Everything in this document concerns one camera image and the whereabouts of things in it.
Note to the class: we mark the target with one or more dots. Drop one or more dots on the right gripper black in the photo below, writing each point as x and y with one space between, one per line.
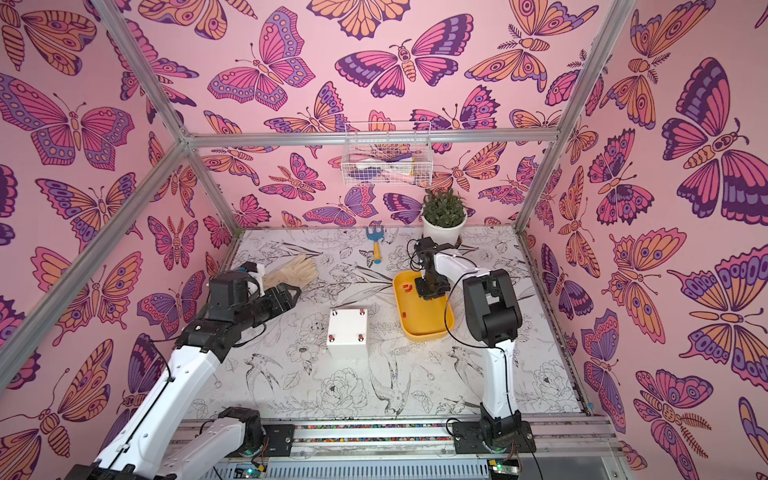
432 282

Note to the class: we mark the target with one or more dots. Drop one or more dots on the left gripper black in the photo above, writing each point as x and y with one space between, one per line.
275 300

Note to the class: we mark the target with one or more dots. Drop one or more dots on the yellow plastic tray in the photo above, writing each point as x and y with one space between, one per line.
431 320

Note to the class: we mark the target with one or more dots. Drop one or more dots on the white block with screws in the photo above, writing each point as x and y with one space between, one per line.
345 327

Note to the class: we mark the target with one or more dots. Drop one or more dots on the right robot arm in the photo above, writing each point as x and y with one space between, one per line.
493 318

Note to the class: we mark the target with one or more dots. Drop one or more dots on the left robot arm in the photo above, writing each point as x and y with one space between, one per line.
237 302

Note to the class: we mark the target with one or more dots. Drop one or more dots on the red sleeves in tray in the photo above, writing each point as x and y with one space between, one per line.
407 299

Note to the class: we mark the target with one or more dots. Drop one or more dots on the beige work glove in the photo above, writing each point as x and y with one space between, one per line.
298 272

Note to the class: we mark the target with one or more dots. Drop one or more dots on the white pot green plant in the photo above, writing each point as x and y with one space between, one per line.
444 216

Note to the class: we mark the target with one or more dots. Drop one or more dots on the blue yellow garden fork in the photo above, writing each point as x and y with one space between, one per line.
375 233

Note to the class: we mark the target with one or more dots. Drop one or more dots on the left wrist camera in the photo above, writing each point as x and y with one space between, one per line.
255 273

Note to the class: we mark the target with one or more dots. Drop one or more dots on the white wire basket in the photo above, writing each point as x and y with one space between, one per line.
393 153

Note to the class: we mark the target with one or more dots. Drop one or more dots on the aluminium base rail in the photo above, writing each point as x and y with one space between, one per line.
368 442

